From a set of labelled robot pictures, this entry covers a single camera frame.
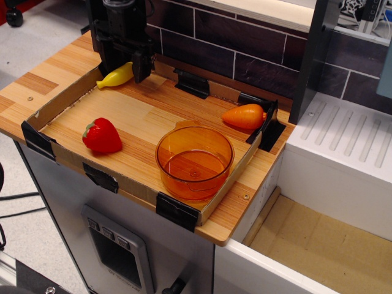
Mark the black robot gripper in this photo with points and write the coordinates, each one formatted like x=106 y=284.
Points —
x=119 y=27

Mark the yellow toy banana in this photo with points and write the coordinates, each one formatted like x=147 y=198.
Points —
x=117 y=77

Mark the transparent orange plastic pot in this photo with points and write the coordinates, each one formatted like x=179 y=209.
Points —
x=194 y=160

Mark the cardboard fence with black tape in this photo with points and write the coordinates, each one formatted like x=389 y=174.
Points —
x=143 y=113

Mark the red toy strawberry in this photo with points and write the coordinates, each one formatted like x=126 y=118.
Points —
x=101 y=136

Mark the black chair caster wheel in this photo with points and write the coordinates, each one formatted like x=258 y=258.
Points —
x=14 y=17

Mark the orange toy carrot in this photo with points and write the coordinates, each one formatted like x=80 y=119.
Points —
x=249 y=116

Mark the grey toy dishwasher panel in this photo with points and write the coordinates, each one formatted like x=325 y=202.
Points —
x=122 y=252

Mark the white toy sink unit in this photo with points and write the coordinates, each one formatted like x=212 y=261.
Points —
x=322 y=221

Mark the dark grey upright post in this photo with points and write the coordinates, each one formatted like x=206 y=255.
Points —
x=325 y=17

